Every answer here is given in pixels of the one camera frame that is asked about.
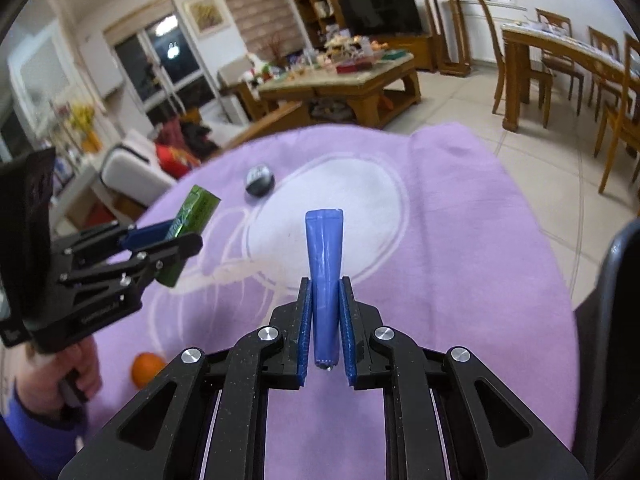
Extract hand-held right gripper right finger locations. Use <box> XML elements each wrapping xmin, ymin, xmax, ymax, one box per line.
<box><xmin>340</xmin><ymin>276</ymin><xmax>586</xmax><ymax>480</ymax></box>

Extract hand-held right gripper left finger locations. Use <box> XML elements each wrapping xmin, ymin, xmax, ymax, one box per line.
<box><xmin>57</xmin><ymin>277</ymin><xmax>312</xmax><ymax>480</ymax></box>

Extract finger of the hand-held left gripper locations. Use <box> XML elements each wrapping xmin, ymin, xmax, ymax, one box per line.
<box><xmin>119</xmin><ymin>233</ymin><xmax>204</xmax><ymax>287</ymax></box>
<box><xmin>120</xmin><ymin>219</ymin><xmax>182</xmax><ymax>253</ymax></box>

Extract green packet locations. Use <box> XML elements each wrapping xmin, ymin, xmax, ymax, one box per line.
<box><xmin>160</xmin><ymin>185</ymin><xmax>222</xmax><ymax>289</ymax></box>

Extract blue squeeze tube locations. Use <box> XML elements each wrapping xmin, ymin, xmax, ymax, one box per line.
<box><xmin>305</xmin><ymin>208</ymin><xmax>346</xmax><ymax>372</ymax></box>

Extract person's left forearm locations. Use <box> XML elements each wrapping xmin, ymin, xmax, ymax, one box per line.
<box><xmin>0</xmin><ymin>377</ymin><xmax>92</xmax><ymax>480</ymax></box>

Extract person's left hand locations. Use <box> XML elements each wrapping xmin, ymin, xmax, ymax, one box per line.
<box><xmin>56</xmin><ymin>336</ymin><xmax>104</xmax><ymax>409</ymax></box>

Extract red printed cushion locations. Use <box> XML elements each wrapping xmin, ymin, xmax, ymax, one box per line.
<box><xmin>155</xmin><ymin>142</ymin><xmax>202</xmax><ymax>179</ymax></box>

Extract dark red cloth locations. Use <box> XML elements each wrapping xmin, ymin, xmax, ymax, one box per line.
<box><xmin>157</xmin><ymin>117</ymin><xmax>189</xmax><ymax>149</ymax></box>

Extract black cloth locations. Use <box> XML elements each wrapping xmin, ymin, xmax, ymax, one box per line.
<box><xmin>180</xmin><ymin>120</ymin><xmax>222</xmax><ymax>162</ymax></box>

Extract orange fruit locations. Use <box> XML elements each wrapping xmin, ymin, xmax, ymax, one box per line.
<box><xmin>131</xmin><ymin>353</ymin><xmax>167</xmax><ymax>390</ymax></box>

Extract yellow flowers in orange vase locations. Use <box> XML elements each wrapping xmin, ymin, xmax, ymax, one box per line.
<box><xmin>66</xmin><ymin>104</ymin><xmax>102</xmax><ymax>154</ymax></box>

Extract purple printed blanket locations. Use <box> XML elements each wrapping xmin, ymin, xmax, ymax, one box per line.
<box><xmin>65</xmin><ymin>122</ymin><xmax>582</xmax><ymax>480</ymax></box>

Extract glass sliding door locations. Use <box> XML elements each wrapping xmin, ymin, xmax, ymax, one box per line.
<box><xmin>102</xmin><ymin>0</ymin><xmax>222</xmax><ymax>127</ymax></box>

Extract stuffed toys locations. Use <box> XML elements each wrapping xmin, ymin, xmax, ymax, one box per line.
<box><xmin>244</xmin><ymin>52</ymin><xmax>277</xmax><ymax>84</ymax></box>

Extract framed yellow flower picture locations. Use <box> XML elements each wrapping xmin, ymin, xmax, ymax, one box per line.
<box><xmin>183</xmin><ymin>0</ymin><xmax>231</xmax><ymax>37</ymax></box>

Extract wooden coffee table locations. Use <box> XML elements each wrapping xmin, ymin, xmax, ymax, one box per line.
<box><xmin>257</xmin><ymin>50</ymin><xmax>424</xmax><ymax>132</ymax></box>

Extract brown window blind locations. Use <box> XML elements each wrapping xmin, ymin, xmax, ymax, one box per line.
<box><xmin>215</xmin><ymin>0</ymin><xmax>307</xmax><ymax>69</ymax></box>

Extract pile of small tabletop items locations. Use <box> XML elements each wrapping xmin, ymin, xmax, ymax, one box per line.
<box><xmin>277</xmin><ymin>30</ymin><xmax>407</xmax><ymax>79</ymax></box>

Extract wooden bookshelf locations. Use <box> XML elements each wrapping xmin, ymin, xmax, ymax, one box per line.
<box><xmin>285</xmin><ymin>0</ymin><xmax>347</xmax><ymax>54</ymax></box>

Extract wooden television stand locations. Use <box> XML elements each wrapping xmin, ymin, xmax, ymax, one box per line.
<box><xmin>375</xmin><ymin>32</ymin><xmax>436</xmax><ymax>72</ymax></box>

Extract wooden dining chair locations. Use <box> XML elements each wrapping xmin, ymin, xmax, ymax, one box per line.
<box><xmin>472</xmin><ymin>0</ymin><xmax>555</xmax><ymax>129</ymax></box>
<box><xmin>597</xmin><ymin>32</ymin><xmax>640</xmax><ymax>197</ymax></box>
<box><xmin>587</xmin><ymin>26</ymin><xmax>627</xmax><ymax>122</ymax></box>
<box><xmin>535</xmin><ymin>8</ymin><xmax>586</xmax><ymax>111</ymax></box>

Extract tall wooden plant stand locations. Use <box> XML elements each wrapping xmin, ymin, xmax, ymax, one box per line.
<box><xmin>421</xmin><ymin>0</ymin><xmax>474</xmax><ymax>77</ymax></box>

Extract black flat television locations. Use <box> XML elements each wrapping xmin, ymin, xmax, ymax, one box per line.
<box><xmin>338</xmin><ymin>0</ymin><xmax>424</xmax><ymax>37</ymax></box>

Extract wooden dining table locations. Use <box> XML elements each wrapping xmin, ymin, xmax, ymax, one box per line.
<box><xmin>501</xmin><ymin>22</ymin><xmax>640</xmax><ymax>134</ymax></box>

